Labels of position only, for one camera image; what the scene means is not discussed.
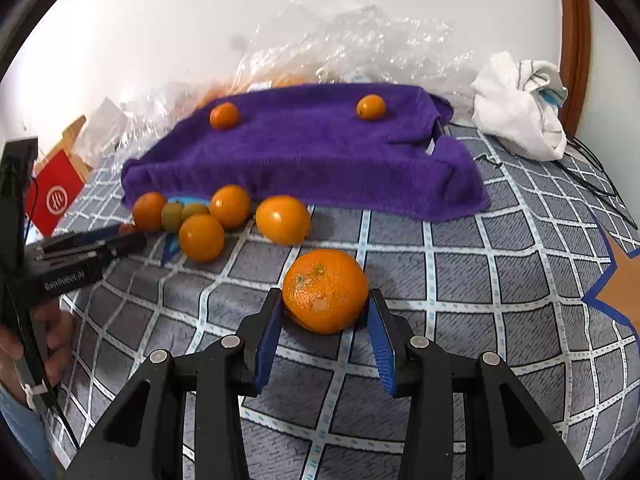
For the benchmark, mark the person's jeans leg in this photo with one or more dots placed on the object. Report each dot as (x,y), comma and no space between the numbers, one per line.
(25,440)

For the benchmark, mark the red box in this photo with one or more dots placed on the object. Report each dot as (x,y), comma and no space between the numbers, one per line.
(55,190)

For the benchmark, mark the small orange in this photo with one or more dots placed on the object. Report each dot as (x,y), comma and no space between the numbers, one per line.
(224,115)
(371,107)

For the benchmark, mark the small black twist tie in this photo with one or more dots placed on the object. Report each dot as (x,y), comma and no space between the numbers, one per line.
(492,161)

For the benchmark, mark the small green fruit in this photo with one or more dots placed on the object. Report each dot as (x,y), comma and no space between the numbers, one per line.
(171,217)
(194,210)

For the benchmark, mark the crumpled clear plastic wrap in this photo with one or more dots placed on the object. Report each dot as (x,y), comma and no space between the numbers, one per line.
(100,125)

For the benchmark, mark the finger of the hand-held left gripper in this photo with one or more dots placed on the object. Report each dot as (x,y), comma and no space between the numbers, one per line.
(85,237)
(120,245)

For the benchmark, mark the large blemished orange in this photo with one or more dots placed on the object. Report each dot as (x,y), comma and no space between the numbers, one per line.
(325,290)

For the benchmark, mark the brown cardboard box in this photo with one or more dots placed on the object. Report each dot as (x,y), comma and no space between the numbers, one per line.
(75,132)

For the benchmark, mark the purple towel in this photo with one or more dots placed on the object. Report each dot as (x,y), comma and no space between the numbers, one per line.
(300,155)

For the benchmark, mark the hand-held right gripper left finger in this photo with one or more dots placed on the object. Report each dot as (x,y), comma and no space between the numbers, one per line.
(269,347)

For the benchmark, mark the white cloth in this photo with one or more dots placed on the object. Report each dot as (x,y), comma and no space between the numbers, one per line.
(510,105)

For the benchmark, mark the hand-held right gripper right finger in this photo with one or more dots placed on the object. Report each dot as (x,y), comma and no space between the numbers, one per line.
(381,355)

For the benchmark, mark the brown wooden headboard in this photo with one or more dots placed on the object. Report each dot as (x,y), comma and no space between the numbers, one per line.
(575,50)

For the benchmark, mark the clear plastic bag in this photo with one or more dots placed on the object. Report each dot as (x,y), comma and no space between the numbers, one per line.
(350,45)

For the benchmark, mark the smooth orange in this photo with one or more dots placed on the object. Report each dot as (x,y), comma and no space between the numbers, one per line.
(283,220)
(149,211)
(201,238)
(230,206)

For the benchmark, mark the grey checked bedsheet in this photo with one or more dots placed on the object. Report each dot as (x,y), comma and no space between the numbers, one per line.
(450,285)

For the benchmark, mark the person's left hand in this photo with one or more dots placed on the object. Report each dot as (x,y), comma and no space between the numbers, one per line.
(55,335)

